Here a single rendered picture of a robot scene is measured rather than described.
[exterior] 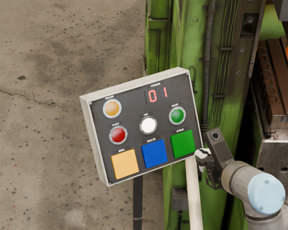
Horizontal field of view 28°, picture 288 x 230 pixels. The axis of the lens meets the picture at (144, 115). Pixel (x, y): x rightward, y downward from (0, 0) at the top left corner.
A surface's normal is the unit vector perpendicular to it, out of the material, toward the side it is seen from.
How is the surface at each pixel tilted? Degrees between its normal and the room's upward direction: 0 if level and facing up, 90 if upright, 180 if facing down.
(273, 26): 90
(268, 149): 90
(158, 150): 60
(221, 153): 29
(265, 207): 55
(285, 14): 90
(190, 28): 90
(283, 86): 0
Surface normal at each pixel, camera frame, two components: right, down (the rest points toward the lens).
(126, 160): 0.38, 0.19
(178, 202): 0.01, 0.70
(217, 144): 0.26, -0.33
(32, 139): 0.01, -0.71
